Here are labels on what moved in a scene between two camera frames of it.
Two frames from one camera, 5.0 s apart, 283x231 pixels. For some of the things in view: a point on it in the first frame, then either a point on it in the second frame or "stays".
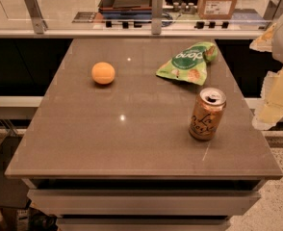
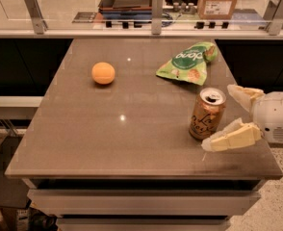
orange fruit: x=103 y=72 stays
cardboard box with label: x=218 y=2 stays
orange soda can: x=207 y=113 stays
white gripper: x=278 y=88 -> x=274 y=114
